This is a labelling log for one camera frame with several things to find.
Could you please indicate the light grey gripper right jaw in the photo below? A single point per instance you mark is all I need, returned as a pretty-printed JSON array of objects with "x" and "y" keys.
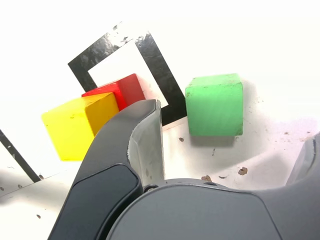
[{"x": 200, "y": 215}]

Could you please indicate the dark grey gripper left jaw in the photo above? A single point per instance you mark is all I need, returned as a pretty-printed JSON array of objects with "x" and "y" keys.
[{"x": 105, "y": 155}]

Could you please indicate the yellow cube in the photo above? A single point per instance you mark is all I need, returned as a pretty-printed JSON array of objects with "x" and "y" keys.
[{"x": 72, "y": 127}]

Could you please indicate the red cube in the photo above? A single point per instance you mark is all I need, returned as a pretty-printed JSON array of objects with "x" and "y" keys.
[{"x": 125, "y": 92}]

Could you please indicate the green cube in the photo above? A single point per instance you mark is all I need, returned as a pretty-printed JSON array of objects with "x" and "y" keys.
[{"x": 215, "y": 105}]

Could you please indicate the black tape square outline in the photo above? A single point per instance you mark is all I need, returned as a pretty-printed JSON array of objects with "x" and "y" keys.
[{"x": 165, "y": 80}]

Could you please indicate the black tape strip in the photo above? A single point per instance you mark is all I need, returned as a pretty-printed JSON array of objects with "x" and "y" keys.
[{"x": 17, "y": 156}]

